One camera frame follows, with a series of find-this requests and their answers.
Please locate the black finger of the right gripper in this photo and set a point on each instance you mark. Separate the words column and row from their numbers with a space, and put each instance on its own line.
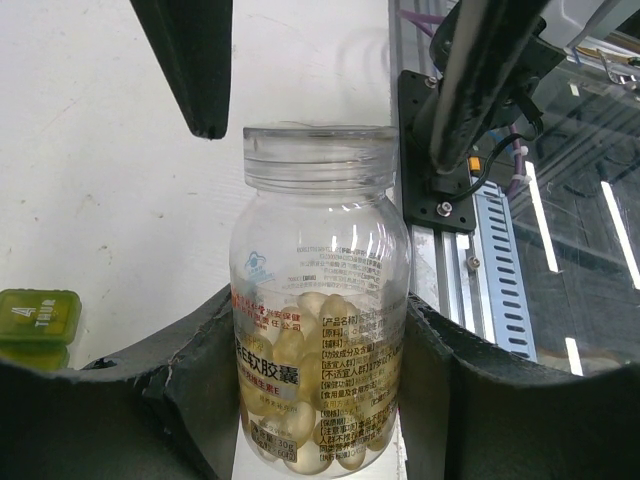
column 192, row 42
column 489, row 38

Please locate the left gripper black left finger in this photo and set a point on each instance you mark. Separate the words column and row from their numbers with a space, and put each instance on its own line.
column 166, row 407

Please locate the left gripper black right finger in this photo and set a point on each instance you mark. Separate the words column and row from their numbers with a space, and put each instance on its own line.
column 471, row 410

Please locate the weekly pill organizer strip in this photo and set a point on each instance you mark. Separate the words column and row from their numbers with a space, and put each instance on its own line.
column 37, row 327

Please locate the clear jar orange pills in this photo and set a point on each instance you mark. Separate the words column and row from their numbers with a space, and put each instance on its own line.
column 320, row 265

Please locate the white slotted cable duct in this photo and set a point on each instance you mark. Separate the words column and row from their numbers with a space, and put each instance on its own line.
column 512, row 330

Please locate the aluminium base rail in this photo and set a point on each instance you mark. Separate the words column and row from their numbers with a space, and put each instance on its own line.
column 448, row 268

